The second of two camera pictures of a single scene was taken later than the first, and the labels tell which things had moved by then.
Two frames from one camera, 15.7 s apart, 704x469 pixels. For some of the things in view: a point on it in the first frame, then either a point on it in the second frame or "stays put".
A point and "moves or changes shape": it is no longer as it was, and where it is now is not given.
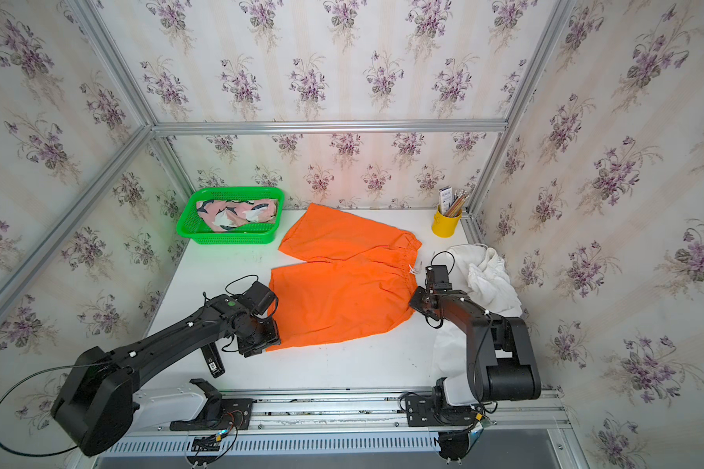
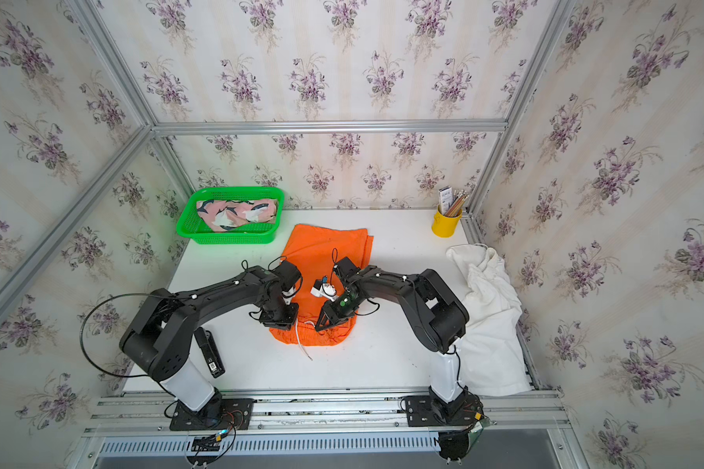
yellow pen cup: x=445 y=226 stays put
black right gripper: x=415 y=297 → x=331 y=316
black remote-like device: x=213 y=359 stays put
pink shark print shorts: x=224 y=215 stays put
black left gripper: x=272 y=339 → x=286 y=323
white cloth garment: x=478 y=271 stays put
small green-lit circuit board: x=207 y=443 stays put
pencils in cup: x=451 y=205 stays put
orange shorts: x=353 y=277 moves or changes shape
